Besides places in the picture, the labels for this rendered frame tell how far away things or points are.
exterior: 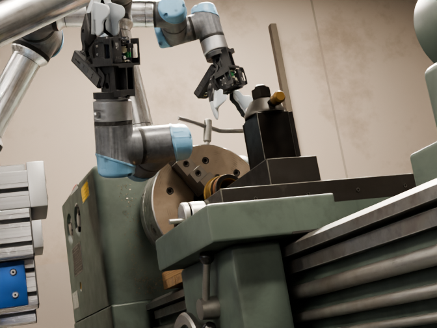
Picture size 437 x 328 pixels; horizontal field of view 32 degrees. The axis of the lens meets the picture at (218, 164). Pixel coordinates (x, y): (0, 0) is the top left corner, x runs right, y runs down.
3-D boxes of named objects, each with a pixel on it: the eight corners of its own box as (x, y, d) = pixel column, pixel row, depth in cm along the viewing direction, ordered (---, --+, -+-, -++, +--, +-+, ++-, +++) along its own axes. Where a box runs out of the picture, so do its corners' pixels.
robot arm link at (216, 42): (195, 45, 221) (213, 47, 227) (199, 59, 220) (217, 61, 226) (213, 33, 216) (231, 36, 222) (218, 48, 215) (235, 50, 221)
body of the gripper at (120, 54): (140, 34, 145) (143, 97, 146) (112, 36, 151) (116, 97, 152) (108, 34, 139) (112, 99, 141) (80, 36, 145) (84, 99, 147)
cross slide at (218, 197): (191, 235, 141) (188, 211, 142) (387, 215, 156) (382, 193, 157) (224, 215, 124) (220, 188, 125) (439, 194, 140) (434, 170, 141)
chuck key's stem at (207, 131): (205, 157, 202) (207, 118, 206) (200, 159, 204) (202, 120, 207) (212, 159, 203) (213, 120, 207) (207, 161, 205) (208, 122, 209)
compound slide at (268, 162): (229, 211, 149) (225, 186, 150) (276, 207, 153) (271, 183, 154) (270, 186, 130) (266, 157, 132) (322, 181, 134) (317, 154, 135)
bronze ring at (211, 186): (197, 180, 191) (209, 171, 182) (231, 178, 194) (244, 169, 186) (202, 217, 188) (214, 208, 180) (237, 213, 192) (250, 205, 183)
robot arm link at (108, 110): (116, 118, 153) (83, 122, 147) (114, 95, 152) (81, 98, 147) (140, 119, 148) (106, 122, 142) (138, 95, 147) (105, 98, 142)
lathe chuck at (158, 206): (140, 263, 194) (145, 146, 204) (253, 272, 204) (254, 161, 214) (148, 257, 186) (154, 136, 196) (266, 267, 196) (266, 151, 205)
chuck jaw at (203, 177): (192, 201, 197) (162, 166, 197) (205, 189, 200) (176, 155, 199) (206, 191, 187) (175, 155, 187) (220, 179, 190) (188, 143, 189)
